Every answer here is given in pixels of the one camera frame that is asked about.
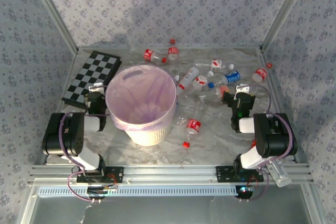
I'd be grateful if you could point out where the blue labelled plastic bottle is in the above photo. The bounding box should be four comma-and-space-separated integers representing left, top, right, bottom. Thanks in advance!
208, 70, 242, 90

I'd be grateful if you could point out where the wide aluminium mounting rail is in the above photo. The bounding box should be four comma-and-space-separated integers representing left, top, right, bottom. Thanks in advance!
30, 165, 314, 185

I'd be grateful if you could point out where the aluminium frame bar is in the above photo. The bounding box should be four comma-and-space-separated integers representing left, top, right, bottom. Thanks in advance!
258, 49, 301, 163

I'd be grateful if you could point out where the clear unlabelled plastic bottle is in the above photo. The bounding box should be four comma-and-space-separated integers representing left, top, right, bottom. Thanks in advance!
167, 62, 181, 81

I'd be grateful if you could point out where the white ribbed plastic waste bin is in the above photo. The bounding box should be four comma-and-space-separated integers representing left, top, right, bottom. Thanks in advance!
104, 64, 177, 146

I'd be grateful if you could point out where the purple plastic bin liner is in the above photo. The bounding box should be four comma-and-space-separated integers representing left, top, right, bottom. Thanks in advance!
104, 64, 178, 132

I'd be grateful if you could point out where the white slotted cable duct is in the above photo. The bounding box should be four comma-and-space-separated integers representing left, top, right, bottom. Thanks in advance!
38, 185, 237, 197

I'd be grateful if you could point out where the red labelled clear plastic bottle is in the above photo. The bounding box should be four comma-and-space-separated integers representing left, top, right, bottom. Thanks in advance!
251, 62, 273, 82
181, 108, 202, 148
215, 85, 232, 99
143, 48, 168, 65
167, 39, 180, 61

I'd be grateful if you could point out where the white plastic bracket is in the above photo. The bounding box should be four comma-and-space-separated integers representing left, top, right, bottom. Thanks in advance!
265, 159, 292, 188

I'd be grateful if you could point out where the black round controller board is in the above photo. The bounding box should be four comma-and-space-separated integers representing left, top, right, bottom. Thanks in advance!
235, 185, 255, 200
86, 185, 110, 200

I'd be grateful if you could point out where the aluminium frame post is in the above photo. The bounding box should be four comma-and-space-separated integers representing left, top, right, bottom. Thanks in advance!
259, 0, 313, 53
25, 0, 79, 54

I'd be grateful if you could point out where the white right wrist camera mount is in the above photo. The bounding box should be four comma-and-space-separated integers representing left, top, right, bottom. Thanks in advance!
235, 83, 250, 94

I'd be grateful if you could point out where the black and white chessboard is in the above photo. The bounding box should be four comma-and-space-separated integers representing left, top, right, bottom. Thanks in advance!
61, 50, 123, 111

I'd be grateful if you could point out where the white labelled plastic bottle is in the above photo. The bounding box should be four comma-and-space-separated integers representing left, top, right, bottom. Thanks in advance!
176, 66, 200, 96

